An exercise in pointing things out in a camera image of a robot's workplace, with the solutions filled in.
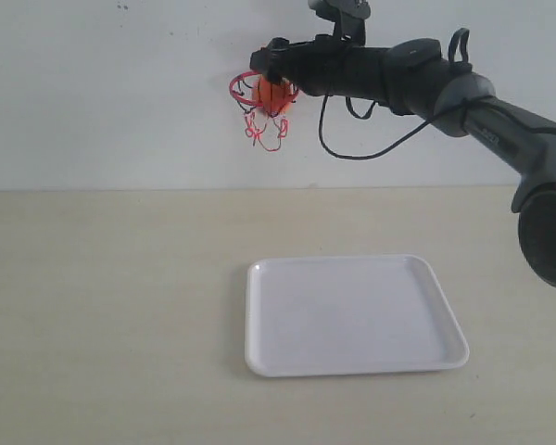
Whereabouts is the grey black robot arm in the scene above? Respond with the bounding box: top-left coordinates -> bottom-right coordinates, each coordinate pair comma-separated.
249,29 -> 556,287

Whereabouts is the white rectangular plastic tray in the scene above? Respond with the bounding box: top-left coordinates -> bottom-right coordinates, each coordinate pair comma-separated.
245,254 -> 470,378

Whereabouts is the red mini basketball hoop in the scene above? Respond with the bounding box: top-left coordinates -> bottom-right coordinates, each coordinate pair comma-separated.
228,70 -> 298,153

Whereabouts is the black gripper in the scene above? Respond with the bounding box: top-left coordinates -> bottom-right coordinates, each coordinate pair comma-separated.
249,34 -> 352,113

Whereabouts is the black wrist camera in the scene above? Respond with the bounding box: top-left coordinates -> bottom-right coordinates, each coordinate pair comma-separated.
308,0 -> 372,46

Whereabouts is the small orange basketball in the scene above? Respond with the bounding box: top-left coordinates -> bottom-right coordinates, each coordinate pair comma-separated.
252,76 -> 293,116

